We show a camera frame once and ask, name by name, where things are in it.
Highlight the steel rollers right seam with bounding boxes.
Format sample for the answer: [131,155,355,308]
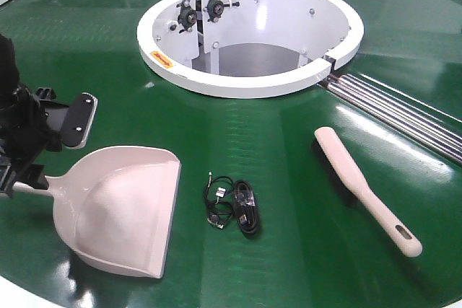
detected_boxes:
[319,74,461,164]

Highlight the black bearing block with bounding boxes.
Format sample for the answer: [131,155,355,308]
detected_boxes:
[178,0,197,33]
[206,0,240,23]

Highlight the white inner conveyor ring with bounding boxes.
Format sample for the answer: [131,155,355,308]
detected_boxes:
[136,0,365,100]

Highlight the thick black usb cable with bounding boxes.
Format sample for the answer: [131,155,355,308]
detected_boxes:
[231,179,262,239]

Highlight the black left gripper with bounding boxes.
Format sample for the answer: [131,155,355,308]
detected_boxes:
[1,83,98,198]

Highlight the right black bearing block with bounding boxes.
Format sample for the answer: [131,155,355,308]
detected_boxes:
[206,0,240,23]

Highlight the left black bearing block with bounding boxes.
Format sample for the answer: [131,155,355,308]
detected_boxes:
[178,0,197,33]

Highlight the beige hand brush black bristles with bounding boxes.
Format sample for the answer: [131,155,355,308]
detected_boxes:
[314,126,423,258]

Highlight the pink plastic dustpan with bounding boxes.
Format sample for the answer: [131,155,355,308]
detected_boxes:
[13,146,181,278]

